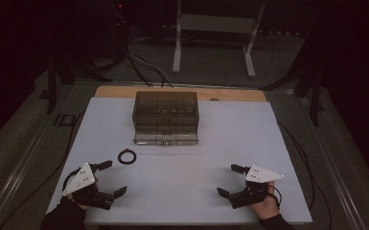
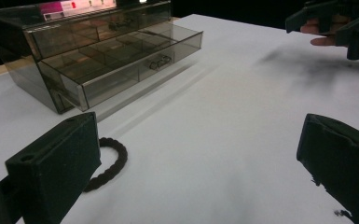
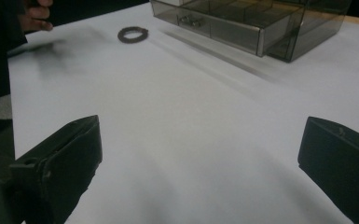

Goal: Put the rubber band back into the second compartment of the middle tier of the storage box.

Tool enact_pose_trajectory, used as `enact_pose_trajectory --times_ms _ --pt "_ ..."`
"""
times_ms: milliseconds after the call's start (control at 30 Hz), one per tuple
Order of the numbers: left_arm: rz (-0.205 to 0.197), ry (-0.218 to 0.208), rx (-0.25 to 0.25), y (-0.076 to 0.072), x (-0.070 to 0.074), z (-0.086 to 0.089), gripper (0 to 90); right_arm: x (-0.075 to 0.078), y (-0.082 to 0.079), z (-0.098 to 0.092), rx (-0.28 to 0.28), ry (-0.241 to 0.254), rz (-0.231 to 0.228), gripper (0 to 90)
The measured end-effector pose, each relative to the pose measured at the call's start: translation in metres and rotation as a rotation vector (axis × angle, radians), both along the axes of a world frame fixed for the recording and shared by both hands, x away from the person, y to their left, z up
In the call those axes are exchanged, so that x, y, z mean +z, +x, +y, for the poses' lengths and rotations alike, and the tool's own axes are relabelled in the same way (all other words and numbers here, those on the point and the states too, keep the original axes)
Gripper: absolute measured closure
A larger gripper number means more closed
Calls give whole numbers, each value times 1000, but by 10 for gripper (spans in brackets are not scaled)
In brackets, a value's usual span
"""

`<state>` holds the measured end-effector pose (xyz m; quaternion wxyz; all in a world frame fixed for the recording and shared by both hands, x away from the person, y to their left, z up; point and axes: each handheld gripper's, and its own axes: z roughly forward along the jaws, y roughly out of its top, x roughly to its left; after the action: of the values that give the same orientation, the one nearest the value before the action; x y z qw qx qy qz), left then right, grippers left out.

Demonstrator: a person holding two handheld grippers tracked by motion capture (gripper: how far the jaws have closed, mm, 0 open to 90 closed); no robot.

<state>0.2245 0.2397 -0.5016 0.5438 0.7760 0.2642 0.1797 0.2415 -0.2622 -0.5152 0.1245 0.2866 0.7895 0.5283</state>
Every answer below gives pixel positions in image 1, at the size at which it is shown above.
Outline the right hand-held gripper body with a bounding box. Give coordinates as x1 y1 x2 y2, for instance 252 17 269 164
228 165 285 210

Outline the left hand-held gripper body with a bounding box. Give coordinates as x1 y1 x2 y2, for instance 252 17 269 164
61 162 115 211

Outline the person's left hand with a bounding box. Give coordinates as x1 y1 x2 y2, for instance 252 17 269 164
66 191 92 211

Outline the person's right hand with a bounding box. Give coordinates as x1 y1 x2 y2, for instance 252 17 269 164
252 181 281 220

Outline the white table mat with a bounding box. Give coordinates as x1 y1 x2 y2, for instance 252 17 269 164
46 97 313 225

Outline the smoky transparent drawer box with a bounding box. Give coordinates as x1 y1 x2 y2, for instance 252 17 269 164
132 91 200 147

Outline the black tripod stand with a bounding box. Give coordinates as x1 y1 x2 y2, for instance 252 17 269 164
44 44 113 116
262 28 327 127

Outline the dark device with red light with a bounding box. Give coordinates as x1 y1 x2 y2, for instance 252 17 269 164
109 0 130 66

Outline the white metal stand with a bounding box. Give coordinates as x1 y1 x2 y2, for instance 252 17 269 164
172 0 266 79

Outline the left hand-held gripper cable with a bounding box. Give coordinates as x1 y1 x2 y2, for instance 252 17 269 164
61 167 81 194

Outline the hand-held gripper cable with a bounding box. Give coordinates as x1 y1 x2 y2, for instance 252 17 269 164
61 167 81 194
266 184 283 211

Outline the black ring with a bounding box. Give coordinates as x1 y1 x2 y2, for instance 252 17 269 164
117 149 138 166

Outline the black floor cable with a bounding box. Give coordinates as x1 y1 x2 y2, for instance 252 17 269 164
0 109 87 230
277 122 334 230

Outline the right hand-held gripper cable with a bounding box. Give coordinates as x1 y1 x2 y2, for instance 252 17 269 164
266 184 283 211

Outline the bundle of floor cables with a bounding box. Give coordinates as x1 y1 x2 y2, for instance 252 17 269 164
125 42 174 88

